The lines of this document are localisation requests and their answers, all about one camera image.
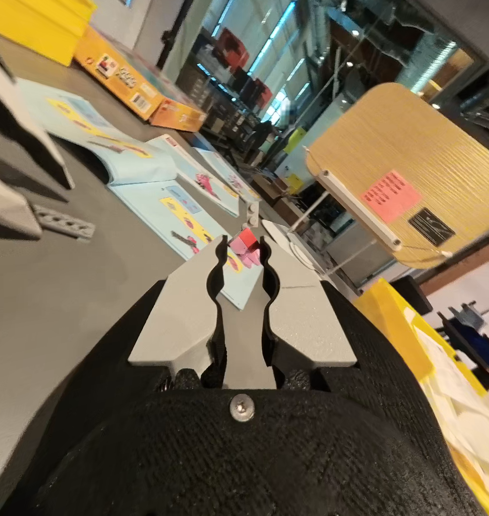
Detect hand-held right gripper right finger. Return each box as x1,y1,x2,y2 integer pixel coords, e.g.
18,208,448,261
262,237,357,388

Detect wooden book stand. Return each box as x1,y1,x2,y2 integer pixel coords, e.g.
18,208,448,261
260,83,489,283

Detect flamingo cover instruction booklet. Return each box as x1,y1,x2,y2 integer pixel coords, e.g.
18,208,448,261
194,147,261,202

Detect pink brick assembly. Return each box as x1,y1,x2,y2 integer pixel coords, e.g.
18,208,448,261
228,228,261,268

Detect pile of white paper bags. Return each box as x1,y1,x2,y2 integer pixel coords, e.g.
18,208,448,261
406,306,489,484

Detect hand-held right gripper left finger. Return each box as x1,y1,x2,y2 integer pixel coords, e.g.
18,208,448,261
127,236,228,375

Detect long grey brick plate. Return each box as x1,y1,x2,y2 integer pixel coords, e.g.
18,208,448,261
32,205,97,242

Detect black label sticker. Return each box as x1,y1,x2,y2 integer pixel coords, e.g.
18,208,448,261
408,207,456,247

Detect open instruction booklet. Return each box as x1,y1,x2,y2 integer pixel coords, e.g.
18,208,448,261
16,77,265,311

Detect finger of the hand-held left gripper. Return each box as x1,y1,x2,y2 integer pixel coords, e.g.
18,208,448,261
0,50,74,190
0,167,42,240

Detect pink sticky note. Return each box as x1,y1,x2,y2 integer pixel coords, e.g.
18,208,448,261
360,169,422,223

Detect blue machine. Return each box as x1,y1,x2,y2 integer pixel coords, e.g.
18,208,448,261
438,302,489,377

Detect red hooded machine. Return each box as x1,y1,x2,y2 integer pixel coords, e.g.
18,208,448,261
212,28,250,70
248,77,274,110

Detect small yellow box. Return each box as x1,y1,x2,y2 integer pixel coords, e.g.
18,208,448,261
285,128,308,155

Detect yellow plastic bin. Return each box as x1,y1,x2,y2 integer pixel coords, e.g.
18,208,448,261
0,0,98,67
353,277,489,516

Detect toy brick set box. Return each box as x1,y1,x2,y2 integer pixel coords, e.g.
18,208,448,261
73,26,206,131

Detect black tripod pole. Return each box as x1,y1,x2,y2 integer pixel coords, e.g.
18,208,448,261
158,0,197,68

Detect bird cover instruction booklet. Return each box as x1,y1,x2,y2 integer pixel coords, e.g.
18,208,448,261
145,133,241,218

